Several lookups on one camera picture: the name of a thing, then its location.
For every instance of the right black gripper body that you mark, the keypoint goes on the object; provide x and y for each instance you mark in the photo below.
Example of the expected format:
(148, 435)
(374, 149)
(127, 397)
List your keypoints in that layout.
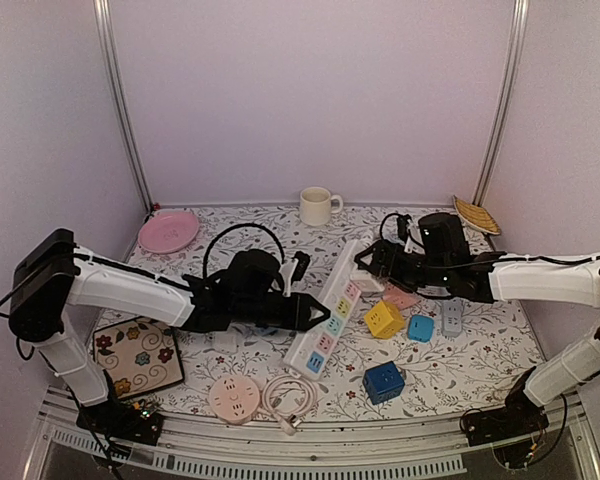
(409, 275)

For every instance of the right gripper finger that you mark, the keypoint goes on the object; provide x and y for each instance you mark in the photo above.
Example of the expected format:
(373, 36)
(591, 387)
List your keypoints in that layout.
(375, 254)
(378, 272)

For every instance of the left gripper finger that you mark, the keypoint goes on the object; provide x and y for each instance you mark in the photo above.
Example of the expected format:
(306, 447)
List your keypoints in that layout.
(308, 307)
(299, 325)

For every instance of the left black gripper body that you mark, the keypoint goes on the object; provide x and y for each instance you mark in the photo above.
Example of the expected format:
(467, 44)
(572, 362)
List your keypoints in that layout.
(275, 318)

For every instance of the white cartoon plug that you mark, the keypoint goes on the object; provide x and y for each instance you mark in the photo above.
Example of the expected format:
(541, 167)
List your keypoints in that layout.
(366, 282)

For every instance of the white power strip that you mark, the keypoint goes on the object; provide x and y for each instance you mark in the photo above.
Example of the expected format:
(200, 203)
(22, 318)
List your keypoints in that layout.
(310, 352)

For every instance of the light blue plug adapter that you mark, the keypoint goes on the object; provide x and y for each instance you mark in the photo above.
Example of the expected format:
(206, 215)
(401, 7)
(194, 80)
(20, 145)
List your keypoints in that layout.
(267, 331)

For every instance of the light pink plug adapter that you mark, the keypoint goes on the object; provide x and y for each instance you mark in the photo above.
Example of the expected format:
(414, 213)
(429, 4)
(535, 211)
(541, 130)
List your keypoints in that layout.
(399, 298)

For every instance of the yellow cube adapter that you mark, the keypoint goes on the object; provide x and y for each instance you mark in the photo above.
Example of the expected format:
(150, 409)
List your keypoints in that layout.
(384, 320)

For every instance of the white plug adapter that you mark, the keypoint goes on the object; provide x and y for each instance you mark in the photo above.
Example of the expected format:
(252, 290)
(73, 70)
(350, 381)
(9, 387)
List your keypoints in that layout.
(225, 342)

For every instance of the cyan plug adapter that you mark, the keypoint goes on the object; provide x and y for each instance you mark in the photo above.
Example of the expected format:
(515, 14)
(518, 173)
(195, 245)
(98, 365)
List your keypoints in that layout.
(420, 328)

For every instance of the light blue power strip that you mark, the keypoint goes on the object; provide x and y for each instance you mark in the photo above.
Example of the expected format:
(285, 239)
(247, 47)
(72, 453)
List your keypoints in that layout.
(452, 312)

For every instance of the dark blue cube adapter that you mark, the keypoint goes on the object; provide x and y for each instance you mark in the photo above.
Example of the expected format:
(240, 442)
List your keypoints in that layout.
(383, 383)

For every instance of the pink round socket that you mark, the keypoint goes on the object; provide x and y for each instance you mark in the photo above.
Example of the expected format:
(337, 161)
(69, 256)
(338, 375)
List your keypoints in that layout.
(235, 399)

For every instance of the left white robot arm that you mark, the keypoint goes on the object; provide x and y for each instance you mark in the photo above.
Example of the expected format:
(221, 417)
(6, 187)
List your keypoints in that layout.
(255, 288)

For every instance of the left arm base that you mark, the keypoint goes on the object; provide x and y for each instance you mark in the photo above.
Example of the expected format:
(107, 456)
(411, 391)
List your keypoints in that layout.
(117, 420)

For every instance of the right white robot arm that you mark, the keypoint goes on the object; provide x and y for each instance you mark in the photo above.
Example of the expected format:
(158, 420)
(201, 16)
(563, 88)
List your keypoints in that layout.
(566, 288)

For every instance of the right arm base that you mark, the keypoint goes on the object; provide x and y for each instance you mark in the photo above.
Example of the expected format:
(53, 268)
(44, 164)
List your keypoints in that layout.
(505, 423)

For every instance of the cream mug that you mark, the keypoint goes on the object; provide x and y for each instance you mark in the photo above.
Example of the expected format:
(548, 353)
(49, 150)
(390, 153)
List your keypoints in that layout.
(318, 205)

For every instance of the yellow leaf dish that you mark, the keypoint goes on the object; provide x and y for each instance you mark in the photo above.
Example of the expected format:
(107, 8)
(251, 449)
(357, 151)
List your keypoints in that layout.
(476, 217)

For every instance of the pink plate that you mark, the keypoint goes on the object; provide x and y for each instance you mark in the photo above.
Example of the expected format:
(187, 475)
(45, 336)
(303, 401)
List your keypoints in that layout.
(168, 233)

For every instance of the floral square coaster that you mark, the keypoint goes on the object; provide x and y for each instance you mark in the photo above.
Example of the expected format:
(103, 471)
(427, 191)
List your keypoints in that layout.
(140, 355)

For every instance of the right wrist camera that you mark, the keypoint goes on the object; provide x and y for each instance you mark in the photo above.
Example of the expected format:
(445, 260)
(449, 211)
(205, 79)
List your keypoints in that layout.
(403, 223)

